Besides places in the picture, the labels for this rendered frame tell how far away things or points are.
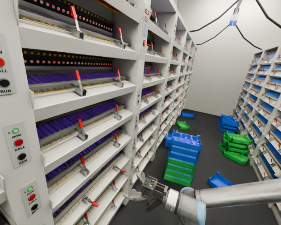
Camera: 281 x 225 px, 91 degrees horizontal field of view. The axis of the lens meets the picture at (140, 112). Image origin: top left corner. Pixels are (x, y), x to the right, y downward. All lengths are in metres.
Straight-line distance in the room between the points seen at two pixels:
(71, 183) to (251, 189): 0.80
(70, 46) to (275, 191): 0.95
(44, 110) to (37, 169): 0.18
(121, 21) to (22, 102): 0.72
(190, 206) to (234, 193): 0.24
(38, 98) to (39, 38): 0.17
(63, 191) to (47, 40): 0.55
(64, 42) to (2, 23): 0.14
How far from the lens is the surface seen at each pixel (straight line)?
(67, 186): 0.73
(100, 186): 0.96
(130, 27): 0.94
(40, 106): 0.48
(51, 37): 0.48
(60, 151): 0.60
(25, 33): 0.45
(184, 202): 0.73
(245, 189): 0.86
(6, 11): 0.44
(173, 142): 1.51
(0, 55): 0.42
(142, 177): 0.84
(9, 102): 0.44
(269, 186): 0.86
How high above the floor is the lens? 1.27
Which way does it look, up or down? 20 degrees down
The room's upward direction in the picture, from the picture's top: 6 degrees clockwise
